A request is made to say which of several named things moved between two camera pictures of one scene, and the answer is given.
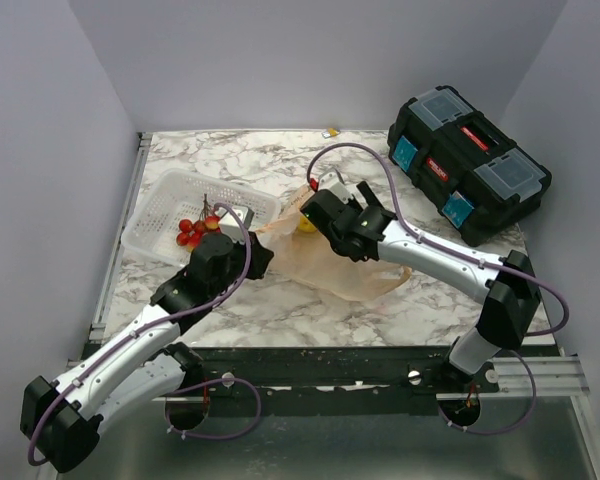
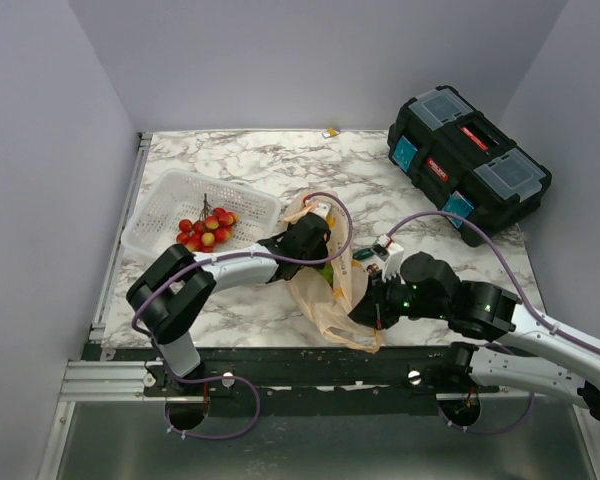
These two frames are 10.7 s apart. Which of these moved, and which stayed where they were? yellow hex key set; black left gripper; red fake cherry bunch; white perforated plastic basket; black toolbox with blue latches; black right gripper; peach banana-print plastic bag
Moved: black right gripper; black left gripper; peach banana-print plastic bag
Stayed: red fake cherry bunch; yellow hex key set; black toolbox with blue latches; white perforated plastic basket
